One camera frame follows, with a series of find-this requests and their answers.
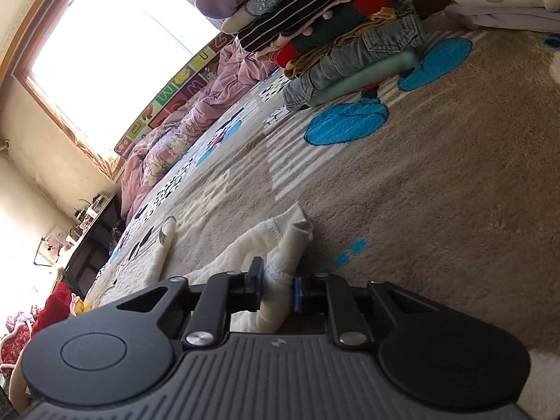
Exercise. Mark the dark bedside table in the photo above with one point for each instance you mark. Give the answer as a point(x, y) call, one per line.
point(92, 253)

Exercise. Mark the stack of folded clothes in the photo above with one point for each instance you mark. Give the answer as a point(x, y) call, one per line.
point(328, 30)

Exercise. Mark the cartoon mouse printed blanket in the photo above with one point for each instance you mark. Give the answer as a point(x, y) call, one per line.
point(437, 183)

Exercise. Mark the alphabet print foam mat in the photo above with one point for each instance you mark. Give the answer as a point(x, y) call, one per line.
point(175, 92)

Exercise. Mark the white quilted garment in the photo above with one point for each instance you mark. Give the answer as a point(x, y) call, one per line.
point(280, 249)

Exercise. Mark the lavender folded cloth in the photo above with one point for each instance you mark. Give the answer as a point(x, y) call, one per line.
point(503, 19)

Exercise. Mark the brown patterned curtain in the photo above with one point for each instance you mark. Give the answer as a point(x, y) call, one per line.
point(105, 164)

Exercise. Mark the pink floral duvet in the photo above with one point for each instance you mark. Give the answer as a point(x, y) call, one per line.
point(175, 140)

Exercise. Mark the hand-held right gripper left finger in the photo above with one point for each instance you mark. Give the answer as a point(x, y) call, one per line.
point(258, 280)

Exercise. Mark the red plush garment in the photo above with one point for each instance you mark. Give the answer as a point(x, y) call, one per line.
point(54, 306)

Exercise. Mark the wooden framed window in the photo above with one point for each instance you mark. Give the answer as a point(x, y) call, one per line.
point(109, 52)

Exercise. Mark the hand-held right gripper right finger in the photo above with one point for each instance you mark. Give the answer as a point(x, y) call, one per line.
point(299, 294)

